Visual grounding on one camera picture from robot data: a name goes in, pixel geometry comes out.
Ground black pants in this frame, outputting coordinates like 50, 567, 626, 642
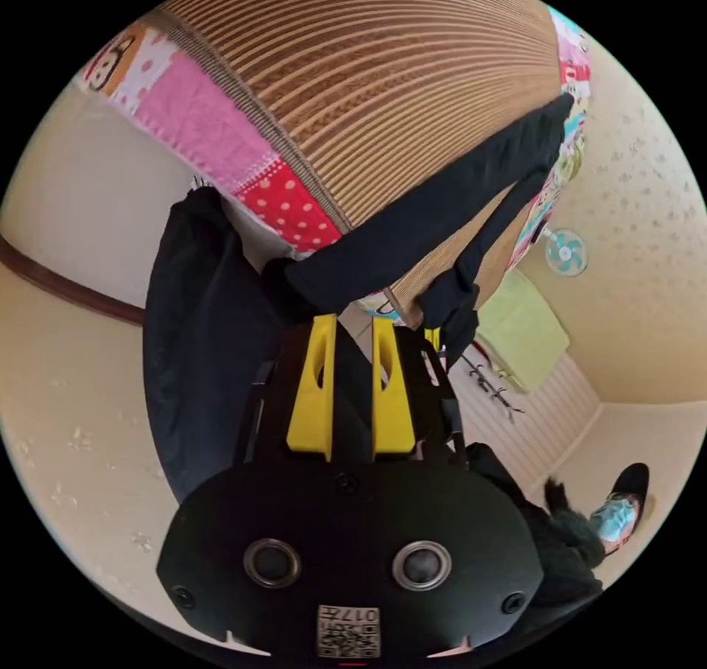
142, 93, 577, 507

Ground teal fan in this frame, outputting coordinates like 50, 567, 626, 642
544, 228, 590, 279

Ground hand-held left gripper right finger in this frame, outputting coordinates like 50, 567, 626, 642
371, 315, 416, 463

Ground person's body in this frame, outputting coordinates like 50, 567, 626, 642
466, 441, 652, 612

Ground green curtain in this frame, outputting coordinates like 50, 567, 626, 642
477, 268, 571, 396

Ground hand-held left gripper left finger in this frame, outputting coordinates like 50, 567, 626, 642
286, 312, 337, 463

